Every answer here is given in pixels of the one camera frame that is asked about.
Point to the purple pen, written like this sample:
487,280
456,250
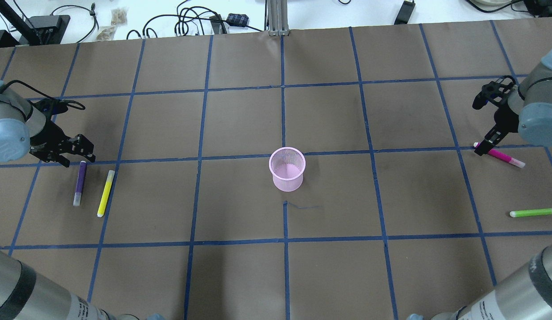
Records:
79,187

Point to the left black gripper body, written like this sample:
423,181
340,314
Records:
50,134

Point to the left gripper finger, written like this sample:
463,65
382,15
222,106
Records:
82,146
58,158

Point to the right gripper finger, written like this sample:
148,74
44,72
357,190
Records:
490,141

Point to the green pen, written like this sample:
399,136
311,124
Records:
531,212

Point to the aluminium profile post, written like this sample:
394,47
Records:
276,22

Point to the pink pen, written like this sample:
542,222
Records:
505,158

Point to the pink mesh cup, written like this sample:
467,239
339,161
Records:
287,166

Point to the black camera stand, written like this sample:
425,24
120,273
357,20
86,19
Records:
35,30

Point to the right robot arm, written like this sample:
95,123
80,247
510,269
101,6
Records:
525,109

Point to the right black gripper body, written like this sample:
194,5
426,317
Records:
507,116

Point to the yellow pen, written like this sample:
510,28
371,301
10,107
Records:
105,194

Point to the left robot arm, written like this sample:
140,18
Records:
27,128

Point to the black power brick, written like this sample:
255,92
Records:
405,12

